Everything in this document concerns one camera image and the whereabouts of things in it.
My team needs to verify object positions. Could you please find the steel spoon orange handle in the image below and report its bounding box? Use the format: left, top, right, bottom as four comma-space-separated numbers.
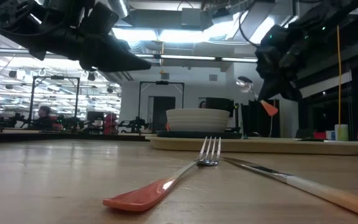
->
236, 75, 279, 118

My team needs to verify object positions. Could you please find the dark teal plate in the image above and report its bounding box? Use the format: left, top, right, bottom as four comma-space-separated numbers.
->
155, 129, 244, 140

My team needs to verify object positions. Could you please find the steel fork orange handle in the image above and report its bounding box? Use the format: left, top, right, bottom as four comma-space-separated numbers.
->
102, 136, 223, 213

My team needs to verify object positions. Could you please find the black folding panel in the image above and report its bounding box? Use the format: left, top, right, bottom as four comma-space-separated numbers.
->
240, 98, 282, 139

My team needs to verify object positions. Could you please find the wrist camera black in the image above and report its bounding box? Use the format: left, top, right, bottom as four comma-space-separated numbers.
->
260, 24, 293, 47
80, 1, 120, 37

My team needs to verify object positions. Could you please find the steel knife orange handle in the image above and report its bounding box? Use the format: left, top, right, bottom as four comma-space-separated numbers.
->
221, 156, 358, 223

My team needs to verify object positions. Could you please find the white bowl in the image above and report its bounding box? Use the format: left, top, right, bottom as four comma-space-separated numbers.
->
165, 108, 231, 133

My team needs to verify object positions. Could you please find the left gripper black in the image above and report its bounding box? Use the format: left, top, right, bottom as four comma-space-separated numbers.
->
0, 0, 153, 73

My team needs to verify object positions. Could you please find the black table frame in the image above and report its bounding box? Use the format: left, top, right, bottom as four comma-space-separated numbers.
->
0, 129, 150, 144

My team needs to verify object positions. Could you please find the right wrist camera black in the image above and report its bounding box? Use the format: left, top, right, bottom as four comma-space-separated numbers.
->
260, 24, 293, 47

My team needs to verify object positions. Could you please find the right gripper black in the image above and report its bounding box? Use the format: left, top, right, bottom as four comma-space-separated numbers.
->
254, 43, 303, 102

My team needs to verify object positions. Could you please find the person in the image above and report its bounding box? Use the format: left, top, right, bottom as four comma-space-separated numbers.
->
29, 105, 57, 131

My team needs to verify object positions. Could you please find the black box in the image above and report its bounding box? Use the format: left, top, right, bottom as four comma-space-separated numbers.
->
205, 96, 236, 118

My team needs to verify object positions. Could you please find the white green cylinder container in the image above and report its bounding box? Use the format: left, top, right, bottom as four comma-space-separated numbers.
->
334, 124, 349, 142

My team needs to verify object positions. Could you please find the red object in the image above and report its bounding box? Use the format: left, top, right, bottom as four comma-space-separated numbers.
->
103, 112, 119, 135

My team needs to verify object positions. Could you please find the beige plastic tray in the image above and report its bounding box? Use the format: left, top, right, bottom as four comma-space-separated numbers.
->
144, 136, 358, 156

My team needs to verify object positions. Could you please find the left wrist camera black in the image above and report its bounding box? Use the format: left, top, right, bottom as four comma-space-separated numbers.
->
80, 1, 120, 37

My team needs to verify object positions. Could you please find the long ceiling light bar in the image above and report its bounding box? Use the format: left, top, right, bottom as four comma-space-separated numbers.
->
0, 47, 259, 65

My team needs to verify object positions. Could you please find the black frame stand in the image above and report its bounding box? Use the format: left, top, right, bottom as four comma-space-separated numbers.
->
137, 80, 185, 131
27, 75, 81, 130

